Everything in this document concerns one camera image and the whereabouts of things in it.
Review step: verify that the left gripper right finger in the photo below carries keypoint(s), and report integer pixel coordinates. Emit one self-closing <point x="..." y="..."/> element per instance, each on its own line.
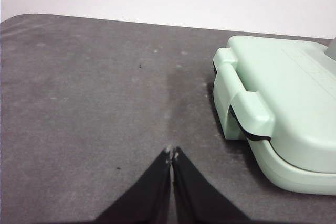
<point x="194" y="197"/>

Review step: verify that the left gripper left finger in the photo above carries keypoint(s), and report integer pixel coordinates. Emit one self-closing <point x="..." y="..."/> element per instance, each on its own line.
<point x="149" y="197"/>

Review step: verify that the mint green breakfast machine base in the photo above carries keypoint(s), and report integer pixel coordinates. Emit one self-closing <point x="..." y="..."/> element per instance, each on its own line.
<point x="302" y="182"/>

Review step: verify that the mint green griddle cover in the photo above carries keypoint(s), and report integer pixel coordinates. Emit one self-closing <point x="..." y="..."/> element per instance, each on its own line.
<point x="294" y="98"/>

